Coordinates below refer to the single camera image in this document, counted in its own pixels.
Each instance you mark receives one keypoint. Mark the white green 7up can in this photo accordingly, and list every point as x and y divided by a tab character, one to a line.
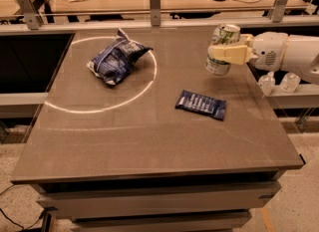
224	34

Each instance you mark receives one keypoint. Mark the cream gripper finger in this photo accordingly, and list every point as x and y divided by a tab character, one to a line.
238	54
246	39

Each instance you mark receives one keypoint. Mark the clear sanitizer bottle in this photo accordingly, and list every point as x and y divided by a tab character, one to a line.
289	83
267	83

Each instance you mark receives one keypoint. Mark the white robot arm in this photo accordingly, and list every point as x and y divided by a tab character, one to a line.
301	57

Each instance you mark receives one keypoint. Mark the blue chip bag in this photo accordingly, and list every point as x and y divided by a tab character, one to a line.
117	61

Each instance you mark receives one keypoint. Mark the grey metal bracket centre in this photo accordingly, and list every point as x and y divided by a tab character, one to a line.
155	12

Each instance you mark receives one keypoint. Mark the clear sanitizer bottle right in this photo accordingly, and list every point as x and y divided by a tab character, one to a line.
289	83

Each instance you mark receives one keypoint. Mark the clear sanitizer bottle left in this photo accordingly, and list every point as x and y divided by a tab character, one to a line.
267	83

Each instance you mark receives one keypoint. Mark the blue rxbar wrapper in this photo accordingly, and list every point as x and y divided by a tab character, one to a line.
201	104

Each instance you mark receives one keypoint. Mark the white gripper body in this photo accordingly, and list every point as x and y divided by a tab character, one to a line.
269	51

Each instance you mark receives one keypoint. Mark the grey drawer cabinet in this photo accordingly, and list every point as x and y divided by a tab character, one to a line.
160	203

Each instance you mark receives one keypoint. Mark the grey metal bracket left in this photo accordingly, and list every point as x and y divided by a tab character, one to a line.
31	16

